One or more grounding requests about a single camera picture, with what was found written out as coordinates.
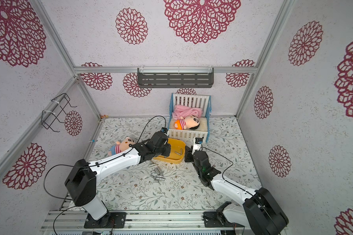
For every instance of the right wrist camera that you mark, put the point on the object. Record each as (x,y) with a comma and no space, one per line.
(197,142)

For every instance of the long thick silver socket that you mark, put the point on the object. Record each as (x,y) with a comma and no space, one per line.
(158,171)

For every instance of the white blue toy crib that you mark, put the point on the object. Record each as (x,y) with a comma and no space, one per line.
(197,101)

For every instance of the thin silver socket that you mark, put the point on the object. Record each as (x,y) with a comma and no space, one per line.
(180,152)

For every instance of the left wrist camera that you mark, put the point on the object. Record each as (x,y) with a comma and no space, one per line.
(164,130)

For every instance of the black wire wall rack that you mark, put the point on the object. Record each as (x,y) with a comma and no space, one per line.
(48,117)

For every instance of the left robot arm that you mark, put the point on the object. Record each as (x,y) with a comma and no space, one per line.
(84,177)

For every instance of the plush doll in crib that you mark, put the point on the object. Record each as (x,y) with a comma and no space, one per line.
(190,122)

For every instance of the plush doll on table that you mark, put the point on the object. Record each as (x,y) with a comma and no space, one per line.
(121,146)

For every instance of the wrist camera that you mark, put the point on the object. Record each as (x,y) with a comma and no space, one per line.
(197,142)
(164,130)

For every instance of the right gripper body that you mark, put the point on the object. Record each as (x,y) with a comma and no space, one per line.
(189,155)

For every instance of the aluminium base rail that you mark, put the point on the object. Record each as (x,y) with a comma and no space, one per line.
(61,222)

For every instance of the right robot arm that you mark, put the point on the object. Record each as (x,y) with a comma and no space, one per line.
(257,210)

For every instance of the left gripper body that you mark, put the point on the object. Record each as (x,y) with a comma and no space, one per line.
(164,151)

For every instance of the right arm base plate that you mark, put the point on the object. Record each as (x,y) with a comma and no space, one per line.
(212,219)

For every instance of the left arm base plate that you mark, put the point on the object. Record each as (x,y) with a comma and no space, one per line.
(106,220)

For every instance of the yellow plastic storage box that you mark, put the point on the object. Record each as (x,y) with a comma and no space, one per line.
(173,158)

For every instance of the pink blanket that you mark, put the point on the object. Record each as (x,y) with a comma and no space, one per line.
(181,111)

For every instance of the grey wall shelf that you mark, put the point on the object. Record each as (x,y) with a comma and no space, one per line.
(163,80)

